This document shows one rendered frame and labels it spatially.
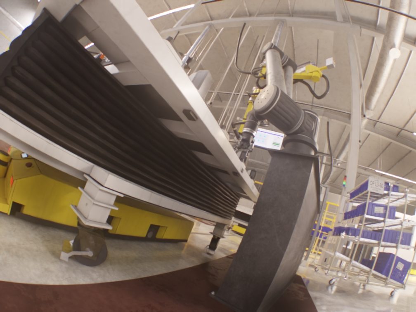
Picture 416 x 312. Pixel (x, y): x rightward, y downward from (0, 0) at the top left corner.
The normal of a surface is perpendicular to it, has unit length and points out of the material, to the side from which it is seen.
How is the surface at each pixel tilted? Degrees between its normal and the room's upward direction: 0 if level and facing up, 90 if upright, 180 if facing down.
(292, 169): 90
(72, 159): 90
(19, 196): 90
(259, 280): 90
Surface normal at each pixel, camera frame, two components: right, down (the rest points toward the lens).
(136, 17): 0.84, 0.23
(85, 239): 0.58, 0.02
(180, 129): -0.37, -0.39
